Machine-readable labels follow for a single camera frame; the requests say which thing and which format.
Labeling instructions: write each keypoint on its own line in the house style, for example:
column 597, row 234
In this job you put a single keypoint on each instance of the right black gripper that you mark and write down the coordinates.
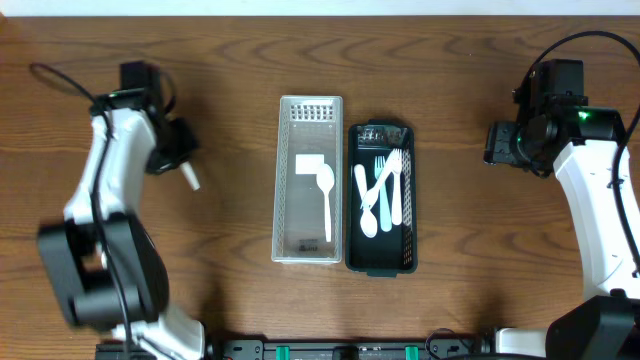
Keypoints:
column 498, row 144

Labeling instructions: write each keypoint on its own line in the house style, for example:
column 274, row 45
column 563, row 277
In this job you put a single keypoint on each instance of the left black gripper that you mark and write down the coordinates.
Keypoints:
column 176, row 147

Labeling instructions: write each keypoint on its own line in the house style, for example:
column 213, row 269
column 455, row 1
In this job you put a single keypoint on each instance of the white plastic spoon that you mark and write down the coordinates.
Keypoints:
column 368, row 222
column 325, row 181
column 190, row 175

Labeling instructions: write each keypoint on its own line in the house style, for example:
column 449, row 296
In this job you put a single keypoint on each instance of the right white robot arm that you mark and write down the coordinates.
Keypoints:
column 556, row 133

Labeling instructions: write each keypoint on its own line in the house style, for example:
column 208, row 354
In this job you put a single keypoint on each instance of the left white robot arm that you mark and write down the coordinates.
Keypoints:
column 103, row 266

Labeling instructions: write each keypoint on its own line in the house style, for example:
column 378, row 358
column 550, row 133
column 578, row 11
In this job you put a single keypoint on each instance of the clear perforated plastic basket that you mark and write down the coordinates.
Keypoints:
column 307, row 125

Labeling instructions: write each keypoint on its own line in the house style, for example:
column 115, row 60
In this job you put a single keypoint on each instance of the black perforated plastic basket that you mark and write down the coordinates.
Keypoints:
column 387, row 254

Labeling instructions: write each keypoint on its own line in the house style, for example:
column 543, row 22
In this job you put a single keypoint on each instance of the black mounting rail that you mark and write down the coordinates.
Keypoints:
column 442, row 343

